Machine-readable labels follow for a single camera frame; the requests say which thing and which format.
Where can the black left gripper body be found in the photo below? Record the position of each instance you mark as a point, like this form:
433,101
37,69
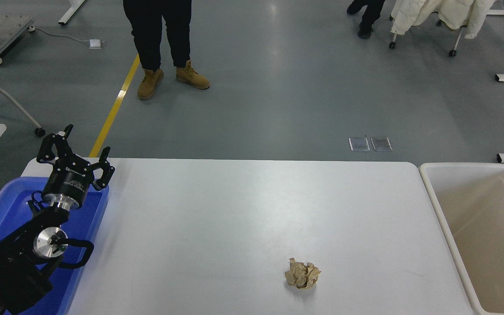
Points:
68,181

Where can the tan paper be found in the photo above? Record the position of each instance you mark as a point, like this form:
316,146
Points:
302,274

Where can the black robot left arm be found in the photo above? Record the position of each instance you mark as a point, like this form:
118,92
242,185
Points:
15,271

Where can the blue plastic tray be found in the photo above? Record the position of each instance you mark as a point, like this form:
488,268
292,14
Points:
7,205

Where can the white power adapter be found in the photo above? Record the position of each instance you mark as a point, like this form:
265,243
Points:
95,43

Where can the grey wheeled platform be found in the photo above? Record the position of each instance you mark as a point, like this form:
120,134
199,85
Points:
7,28

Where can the white table foot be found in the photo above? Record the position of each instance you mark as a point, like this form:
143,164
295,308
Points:
71,11

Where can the person in tan boots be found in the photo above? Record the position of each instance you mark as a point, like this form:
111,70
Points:
155,30

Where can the silver floor plate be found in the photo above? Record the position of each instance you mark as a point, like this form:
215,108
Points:
359,144
381,143

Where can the person in black shoes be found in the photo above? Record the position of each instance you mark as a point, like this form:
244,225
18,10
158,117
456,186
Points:
368,17

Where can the cream coat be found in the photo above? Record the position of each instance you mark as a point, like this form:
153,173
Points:
435,11

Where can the large pale bin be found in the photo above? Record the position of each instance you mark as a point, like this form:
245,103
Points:
475,210

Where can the white wheeled chair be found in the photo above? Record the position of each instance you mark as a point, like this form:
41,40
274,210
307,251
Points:
456,41

